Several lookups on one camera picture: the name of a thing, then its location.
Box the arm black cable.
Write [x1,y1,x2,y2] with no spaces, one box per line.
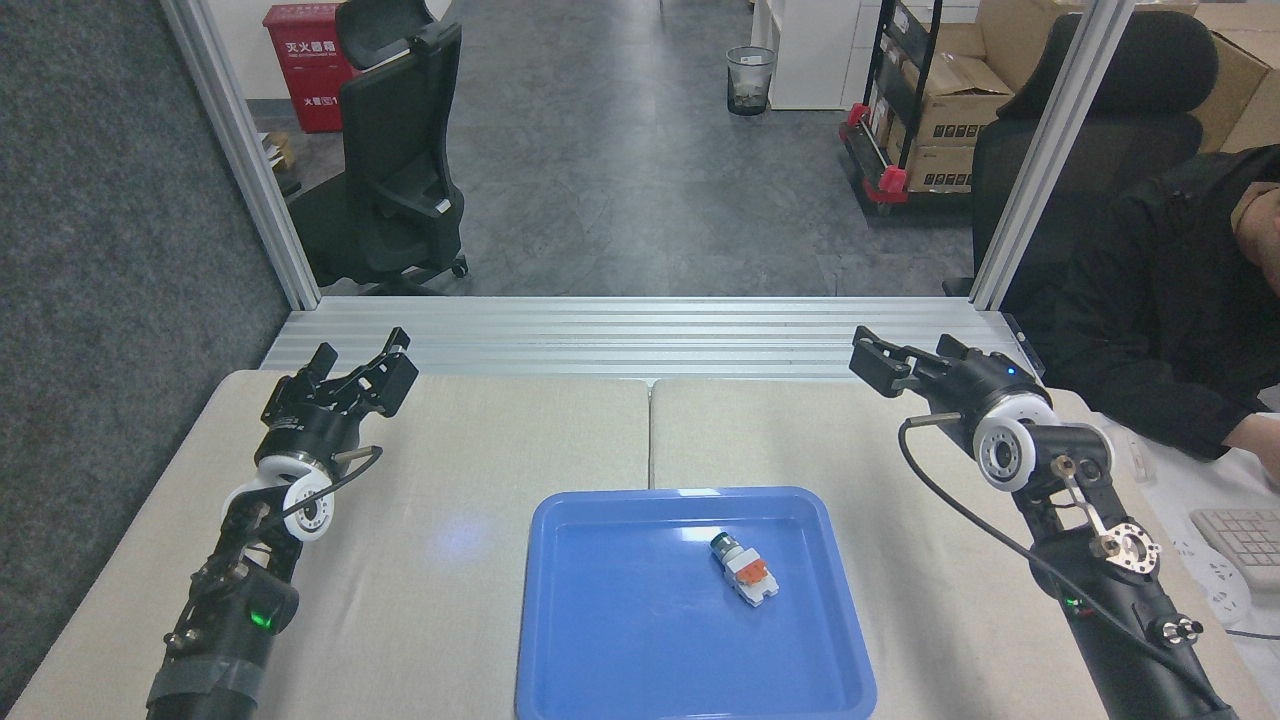
[897,413,1216,691]
[240,445,386,531]

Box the black round-backed office chair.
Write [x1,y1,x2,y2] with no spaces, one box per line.
[943,10,1219,301]

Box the black red storage cart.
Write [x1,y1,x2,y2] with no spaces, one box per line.
[838,0,1001,216]

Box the beige keyboard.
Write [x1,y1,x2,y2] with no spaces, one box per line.
[1190,508,1280,591]

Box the grey felt partition panel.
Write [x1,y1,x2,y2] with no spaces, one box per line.
[0,0,292,691]

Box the white cabinet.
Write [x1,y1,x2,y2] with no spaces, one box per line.
[750,0,883,111]

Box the silver aluminium post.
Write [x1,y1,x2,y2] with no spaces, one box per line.
[160,0,322,311]
[969,0,1137,311]

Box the small printed cardboard box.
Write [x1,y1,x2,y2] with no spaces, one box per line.
[905,145,977,194]

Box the red fire extinguisher box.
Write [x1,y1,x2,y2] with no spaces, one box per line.
[262,3,358,134]

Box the open cardboard box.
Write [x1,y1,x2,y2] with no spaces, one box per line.
[903,52,1015,149]

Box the blue plastic tray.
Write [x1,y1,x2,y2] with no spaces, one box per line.
[515,486,879,720]

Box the person's hand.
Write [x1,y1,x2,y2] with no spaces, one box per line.
[1225,412,1280,491]

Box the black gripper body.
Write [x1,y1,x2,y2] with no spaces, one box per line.
[935,350,1051,431]
[258,375,353,471]

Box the white power strip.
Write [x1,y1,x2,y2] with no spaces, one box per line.
[1170,540,1253,627]

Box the black mesh trash bin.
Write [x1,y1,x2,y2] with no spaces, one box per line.
[726,46,778,117]

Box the white orange switch part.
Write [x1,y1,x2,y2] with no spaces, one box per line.
[709,531,780,609]

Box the black office chair with headrest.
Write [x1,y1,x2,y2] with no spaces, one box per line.
[288,0,469,296]

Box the silver aluminium rail platform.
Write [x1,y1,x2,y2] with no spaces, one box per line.
[260,296,1047,388]

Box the person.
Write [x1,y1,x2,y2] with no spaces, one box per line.
[1040,145,1280,491]

